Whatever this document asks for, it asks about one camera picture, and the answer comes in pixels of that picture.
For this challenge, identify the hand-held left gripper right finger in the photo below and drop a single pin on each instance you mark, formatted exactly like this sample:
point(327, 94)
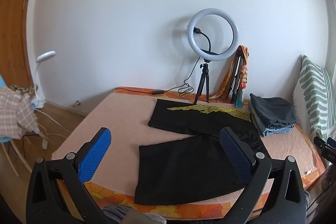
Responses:
point(235, 153)

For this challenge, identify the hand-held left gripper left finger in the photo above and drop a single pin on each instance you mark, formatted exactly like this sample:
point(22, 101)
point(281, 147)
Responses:
point(94, 153)

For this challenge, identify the black pants with yellow stripes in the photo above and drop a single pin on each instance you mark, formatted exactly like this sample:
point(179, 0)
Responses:
point(183, 161)

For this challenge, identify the pink blanket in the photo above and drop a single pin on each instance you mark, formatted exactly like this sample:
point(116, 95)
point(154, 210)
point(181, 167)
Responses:
point(115, 113)

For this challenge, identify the folded blue jeans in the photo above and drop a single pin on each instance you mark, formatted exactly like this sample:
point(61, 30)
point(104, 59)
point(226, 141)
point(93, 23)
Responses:
point(275, 132)

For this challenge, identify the small teal object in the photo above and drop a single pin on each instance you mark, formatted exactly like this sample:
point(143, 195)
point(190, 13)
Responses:
point(239, 100)

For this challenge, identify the metal door stopper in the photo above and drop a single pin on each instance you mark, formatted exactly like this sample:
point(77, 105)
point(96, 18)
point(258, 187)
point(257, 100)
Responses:
point(76, 103)

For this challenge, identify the folded dark grey garment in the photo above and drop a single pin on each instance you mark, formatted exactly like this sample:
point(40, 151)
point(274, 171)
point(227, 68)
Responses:
point(273, 111)

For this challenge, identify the green and white patterned pillow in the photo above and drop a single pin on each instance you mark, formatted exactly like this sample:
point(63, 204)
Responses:
point(312, 92)

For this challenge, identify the folded dark tripod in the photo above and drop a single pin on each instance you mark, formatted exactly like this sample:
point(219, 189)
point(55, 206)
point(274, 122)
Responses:
point(237, 74)

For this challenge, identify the pink checkered cloth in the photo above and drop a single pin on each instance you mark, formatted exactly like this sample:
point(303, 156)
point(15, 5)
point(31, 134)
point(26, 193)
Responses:
point(15, 113)

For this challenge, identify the leopard print cloth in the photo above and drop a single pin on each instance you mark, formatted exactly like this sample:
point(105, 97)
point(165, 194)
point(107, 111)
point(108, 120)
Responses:
point(21, 88)

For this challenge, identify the orange patterned scarf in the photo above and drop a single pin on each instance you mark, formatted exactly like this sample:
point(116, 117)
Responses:
point(245, 52)

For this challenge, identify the white clip lamp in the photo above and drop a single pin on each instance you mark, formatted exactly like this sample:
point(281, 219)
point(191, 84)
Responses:
point(46, 54)

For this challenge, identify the wooden door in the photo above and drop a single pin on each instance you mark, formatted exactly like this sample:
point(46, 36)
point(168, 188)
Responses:
point(13, 29)

